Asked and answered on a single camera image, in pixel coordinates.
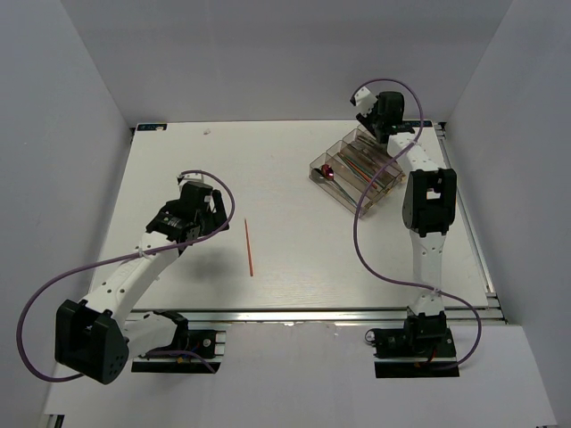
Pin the pink handled fork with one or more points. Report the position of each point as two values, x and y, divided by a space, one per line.
372 144

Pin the blue label sticker right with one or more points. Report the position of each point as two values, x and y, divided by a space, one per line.
418 123

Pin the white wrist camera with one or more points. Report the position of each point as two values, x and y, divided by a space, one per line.
193 178
364 101

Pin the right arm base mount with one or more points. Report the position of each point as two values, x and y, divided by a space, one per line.
395 358

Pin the black spoon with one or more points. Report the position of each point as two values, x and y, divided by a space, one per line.
316 175

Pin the black silver chopstick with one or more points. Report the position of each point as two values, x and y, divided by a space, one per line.
373 153

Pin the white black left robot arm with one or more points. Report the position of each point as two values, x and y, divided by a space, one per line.
93 335

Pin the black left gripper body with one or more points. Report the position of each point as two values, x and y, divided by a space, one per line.
211 221

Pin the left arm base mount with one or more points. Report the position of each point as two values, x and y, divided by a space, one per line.
165 342

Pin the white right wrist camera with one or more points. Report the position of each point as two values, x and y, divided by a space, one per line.
364 101

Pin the teal chopstick short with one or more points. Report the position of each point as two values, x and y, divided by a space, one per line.
356 167

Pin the iridescent rainbow spoon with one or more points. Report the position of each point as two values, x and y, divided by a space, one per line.
328 173

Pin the clear divided utensil organizer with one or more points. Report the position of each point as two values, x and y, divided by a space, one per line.
363 193

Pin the orange chopstick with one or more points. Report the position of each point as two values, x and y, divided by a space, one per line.
376 183
248 248

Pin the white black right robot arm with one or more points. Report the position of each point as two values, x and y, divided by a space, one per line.
428 210

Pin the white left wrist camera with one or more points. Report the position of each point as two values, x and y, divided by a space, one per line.
193 178

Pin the teal chopstick long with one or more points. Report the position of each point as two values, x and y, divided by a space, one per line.
372 167

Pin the blue label sticker left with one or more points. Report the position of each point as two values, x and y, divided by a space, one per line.
151 127

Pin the blue label sticker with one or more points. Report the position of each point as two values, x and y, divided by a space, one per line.
151 127
418 123

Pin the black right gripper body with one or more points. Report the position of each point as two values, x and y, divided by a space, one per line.
372 120

